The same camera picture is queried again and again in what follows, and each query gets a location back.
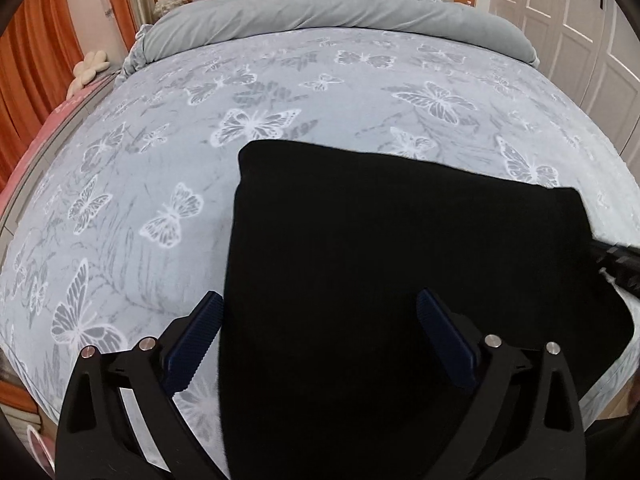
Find white decorative bedside ornament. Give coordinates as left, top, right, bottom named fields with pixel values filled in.
left=153, top=0, right=190, bottom=21

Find butterfly print bed sheet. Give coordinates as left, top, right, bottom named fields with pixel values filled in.
left=0, top=25, right=640, bottom=480

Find grey folded duvet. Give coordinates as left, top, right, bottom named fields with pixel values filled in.
left=116, top=0, right=539, bottom=84

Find narrow orange curtain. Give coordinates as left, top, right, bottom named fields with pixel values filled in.
left=110, top=0, right=137, bottom=50

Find black pants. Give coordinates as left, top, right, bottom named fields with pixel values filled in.
left=218, top=140, right=634, bottom=479

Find white flower plush cushion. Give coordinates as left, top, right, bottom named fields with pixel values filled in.
left=66, top=50, right=111, bottom=100

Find white wardrobe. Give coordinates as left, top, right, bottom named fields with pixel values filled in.
left=489, top=0, right=639, bottom=176

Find pink window bench cushion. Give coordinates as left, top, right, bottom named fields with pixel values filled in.
left=1, top=72, right=116, bottom=210

